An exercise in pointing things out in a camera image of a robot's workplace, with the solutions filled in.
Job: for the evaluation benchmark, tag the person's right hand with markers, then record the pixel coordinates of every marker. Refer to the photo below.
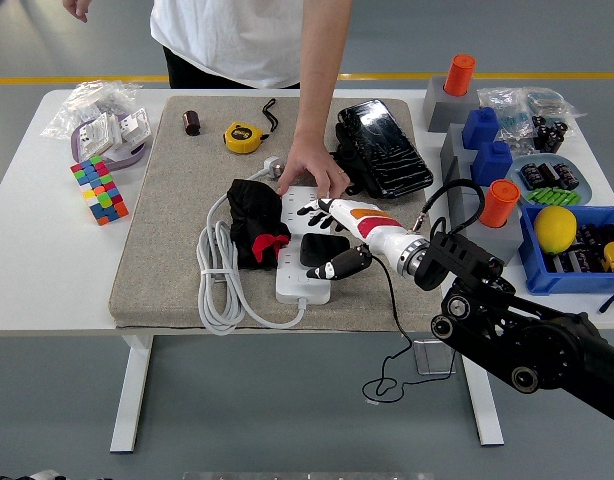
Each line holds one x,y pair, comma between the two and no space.
78,7

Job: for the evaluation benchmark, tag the white table leg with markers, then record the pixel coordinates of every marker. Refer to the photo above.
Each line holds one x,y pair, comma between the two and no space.
132,400
482,410

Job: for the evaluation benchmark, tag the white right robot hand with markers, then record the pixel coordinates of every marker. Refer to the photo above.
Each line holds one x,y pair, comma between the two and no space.
372,222

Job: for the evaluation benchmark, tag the orange cylinder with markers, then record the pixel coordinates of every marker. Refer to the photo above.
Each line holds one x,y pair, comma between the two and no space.
499,202
460,75

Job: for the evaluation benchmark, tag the dark brown capacitor cylinder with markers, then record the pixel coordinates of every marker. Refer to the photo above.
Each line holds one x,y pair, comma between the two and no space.
191,123

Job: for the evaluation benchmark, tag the blue block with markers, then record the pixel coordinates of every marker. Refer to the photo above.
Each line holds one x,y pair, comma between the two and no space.
479,130
489,165

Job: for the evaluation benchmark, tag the dark capacitor pile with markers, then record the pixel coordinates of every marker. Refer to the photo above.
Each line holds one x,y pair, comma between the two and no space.
589,250

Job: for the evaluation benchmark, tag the black capacitor cluster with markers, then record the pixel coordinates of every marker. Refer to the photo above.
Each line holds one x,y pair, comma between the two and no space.
549,134

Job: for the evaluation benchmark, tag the light blue tray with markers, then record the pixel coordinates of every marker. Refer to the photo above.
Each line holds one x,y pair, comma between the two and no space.
584,192

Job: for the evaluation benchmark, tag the person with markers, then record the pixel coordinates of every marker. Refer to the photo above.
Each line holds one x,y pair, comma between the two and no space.
227,35

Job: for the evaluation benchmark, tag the white wall socket plate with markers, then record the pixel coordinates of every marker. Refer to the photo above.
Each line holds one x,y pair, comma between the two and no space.
98,134
134,127

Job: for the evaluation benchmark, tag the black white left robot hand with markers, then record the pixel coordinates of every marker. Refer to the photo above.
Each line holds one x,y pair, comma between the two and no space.
27,476

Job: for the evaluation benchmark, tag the black phone holder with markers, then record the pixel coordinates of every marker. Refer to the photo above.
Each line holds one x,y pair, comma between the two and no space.
354,172

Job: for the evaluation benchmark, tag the yellow lemon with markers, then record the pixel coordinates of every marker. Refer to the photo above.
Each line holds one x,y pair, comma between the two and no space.
554,230

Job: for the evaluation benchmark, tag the person's left hand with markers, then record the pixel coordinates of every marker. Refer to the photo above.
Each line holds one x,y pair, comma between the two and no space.
312,160

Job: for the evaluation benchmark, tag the clear plastic bag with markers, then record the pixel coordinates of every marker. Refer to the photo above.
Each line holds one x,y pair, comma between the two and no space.
87,100

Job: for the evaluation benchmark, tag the silver floor plate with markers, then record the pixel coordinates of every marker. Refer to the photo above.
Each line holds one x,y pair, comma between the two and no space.
434,360

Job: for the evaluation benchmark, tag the person's left forearm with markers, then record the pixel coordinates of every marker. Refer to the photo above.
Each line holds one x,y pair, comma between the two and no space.
319,85

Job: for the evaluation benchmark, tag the blue plastic bin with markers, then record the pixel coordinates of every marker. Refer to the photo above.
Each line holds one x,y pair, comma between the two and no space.
562,282

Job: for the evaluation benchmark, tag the colourful cube puzzle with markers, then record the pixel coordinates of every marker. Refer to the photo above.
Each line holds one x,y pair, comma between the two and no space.
99,190

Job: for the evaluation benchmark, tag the clear bag of resistors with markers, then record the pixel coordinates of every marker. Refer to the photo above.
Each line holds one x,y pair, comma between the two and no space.
507,120

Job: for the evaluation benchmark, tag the green connector pile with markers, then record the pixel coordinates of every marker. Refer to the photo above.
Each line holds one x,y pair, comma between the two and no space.
557,196

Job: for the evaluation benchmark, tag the grey-brown mat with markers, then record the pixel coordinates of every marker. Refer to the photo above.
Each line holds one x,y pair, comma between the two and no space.
187,225

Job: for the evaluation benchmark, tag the black cloth with red trim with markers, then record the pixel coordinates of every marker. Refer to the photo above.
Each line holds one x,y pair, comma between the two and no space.
252,210

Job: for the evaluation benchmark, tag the clear bag of blue parts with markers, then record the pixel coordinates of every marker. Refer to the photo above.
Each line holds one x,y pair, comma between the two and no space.
547,102

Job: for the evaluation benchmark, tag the black capacitor group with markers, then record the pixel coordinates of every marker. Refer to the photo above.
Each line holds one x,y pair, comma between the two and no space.
547,175

